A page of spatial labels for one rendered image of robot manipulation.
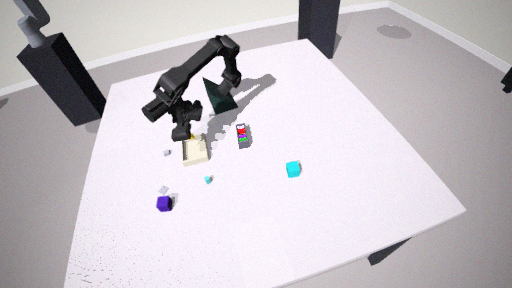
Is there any small cyan cube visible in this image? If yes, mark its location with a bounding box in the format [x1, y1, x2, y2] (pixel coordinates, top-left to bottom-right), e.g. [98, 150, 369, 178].
[286, 161, 300, 178]

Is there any beige rectangular tray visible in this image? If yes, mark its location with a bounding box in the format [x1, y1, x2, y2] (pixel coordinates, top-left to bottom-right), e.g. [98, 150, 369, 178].
[181, 133, 209, 167]

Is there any purple cube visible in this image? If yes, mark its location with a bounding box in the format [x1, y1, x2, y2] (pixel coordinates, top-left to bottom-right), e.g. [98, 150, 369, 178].
[156, 196, 173, 213]

